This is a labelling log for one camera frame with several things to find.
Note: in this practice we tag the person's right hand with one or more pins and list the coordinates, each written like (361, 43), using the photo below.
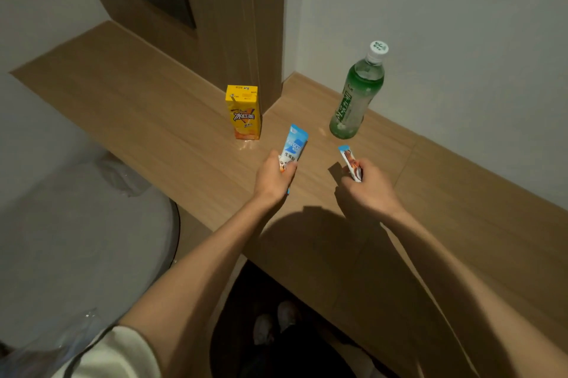
(372, 191)

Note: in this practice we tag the white shirt sleeve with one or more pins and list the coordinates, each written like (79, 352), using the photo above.
(120, 355)

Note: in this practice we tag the person's left hand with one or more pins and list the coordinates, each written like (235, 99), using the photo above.
(270, 182)

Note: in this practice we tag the round grey seat cushion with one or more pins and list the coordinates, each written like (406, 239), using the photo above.
(80, 235)

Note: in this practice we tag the person's right forearm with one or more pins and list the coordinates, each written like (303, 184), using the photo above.
(466, 302)

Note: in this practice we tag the blue snack wrapper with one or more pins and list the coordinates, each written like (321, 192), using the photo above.
(295, 142)

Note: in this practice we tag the wooden built-in desk unit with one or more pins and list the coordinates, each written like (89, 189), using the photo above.
(155, 115)

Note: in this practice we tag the small blue red wrapper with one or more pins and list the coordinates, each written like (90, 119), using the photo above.
(348, 158)

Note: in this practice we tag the green plastic drink bottle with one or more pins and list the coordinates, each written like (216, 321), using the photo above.
(355, 93)

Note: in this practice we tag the yellow juice carton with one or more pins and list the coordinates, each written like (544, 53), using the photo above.
(243, 113)

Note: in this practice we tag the white left sneaker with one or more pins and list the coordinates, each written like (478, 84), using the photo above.
(264, 329)

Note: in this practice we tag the dark trousers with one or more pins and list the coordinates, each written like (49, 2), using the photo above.
(297, 355)

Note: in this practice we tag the person's left forearm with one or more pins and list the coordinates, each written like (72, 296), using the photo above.
(199, 280)

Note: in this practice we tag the white right sneaker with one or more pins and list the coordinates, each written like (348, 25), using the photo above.
(288, 315)

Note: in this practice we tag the wooden wall panel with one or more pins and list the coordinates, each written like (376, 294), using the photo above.
(235, 13)

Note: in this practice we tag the white sneaker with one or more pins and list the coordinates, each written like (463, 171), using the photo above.
(288, 315)
(264, 329)

